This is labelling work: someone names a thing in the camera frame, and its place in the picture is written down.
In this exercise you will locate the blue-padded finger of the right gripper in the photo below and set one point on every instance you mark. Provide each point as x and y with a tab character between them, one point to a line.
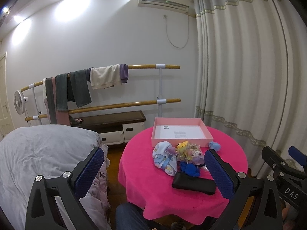
297	155

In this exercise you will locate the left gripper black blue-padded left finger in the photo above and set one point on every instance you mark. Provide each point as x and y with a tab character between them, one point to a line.
42	211

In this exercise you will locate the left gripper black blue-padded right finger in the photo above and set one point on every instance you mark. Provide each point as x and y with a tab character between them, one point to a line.
237	187

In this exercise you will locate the black soft case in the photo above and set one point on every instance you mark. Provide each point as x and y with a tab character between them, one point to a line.
197	184

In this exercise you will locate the royal blue knitted cloth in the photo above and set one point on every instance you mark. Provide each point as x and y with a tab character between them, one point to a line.
190	169

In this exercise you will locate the light blue small sock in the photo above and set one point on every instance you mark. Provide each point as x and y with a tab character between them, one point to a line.
214	145

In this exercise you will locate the pastel ribbon scrunchie bundle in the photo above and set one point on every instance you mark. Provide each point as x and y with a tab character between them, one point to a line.
193	155

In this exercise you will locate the light blue patterned cloth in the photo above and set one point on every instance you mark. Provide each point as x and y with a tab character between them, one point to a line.
165	158

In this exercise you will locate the grey quilt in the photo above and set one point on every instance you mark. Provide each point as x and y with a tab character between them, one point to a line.
48	150

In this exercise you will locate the blue jeans leg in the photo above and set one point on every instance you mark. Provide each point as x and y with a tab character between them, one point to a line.
129	216

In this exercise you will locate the white door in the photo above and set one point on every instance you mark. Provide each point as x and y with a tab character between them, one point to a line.
7	125

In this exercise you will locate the grey pink hanging cloth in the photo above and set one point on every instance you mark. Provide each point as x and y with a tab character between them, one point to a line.
54	102

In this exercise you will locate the dark wood low cabinet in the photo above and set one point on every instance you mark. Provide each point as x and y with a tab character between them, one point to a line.
115	128

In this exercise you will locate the white small fan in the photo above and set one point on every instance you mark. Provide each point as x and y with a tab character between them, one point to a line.
20	102

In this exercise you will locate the pink shallow box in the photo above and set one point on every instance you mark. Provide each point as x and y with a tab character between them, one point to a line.
178	130

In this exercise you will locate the cream pleated curtain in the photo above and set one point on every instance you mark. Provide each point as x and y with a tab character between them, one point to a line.
251	80

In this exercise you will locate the dark green towel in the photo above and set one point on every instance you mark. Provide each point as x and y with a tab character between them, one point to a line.
72	87

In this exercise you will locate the cream towel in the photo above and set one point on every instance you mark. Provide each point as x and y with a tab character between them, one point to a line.
105	77

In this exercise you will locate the purple cloth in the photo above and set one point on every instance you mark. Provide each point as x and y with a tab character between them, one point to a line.
124	73

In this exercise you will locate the white air conditioner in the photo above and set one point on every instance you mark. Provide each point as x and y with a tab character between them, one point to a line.
181	6

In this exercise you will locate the wooden double rail rack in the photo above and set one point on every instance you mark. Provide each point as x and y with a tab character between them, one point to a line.
159	101

